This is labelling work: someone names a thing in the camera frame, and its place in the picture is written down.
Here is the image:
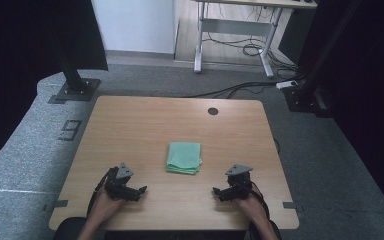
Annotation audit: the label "white power strip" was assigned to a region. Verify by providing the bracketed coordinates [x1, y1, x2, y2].
[275, 79, 300, 90]

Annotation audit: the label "person's left hand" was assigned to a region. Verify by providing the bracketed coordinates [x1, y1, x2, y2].
[87, 189, 127, 225]

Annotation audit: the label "black curtain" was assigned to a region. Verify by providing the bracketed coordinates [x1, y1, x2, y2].
[0, 0, 110, 176]
[296, 0, 384, 228]

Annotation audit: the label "black metal stand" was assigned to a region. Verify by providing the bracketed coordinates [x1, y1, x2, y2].
[53, 39, 102, 103]
[282, 0, 364, 118]

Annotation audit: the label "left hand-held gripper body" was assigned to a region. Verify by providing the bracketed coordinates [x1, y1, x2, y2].
[104, 162, 135, 202]

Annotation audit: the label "white desk frame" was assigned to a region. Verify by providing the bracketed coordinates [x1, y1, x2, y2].
[193, 0, 318, 79]

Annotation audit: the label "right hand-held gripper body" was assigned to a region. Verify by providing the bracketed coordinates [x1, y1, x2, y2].
[225, 163, 254, 201]

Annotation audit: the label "grey tape strip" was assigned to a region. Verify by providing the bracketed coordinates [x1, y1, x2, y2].
[282, 201, 305, 213]
[42, 199, 70, 212]

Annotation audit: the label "green cloth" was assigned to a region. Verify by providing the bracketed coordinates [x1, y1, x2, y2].
[165, 141, 203, 176]

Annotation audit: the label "person's left leg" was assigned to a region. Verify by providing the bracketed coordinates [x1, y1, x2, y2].
[52, 216, 89, 240]

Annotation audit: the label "black floor cable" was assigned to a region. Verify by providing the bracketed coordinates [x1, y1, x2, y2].
[182, 80, 281, 100]

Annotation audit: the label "person's right hand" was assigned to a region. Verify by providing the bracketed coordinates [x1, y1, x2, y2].
[236, 193, 270, 225]

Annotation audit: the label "right hand-held gripper cable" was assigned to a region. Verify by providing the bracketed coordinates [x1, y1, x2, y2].
[249, 180, 272, 219]

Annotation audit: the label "coiled black cables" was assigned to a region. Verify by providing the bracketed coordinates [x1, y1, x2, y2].
[201, 33, 298, 72]

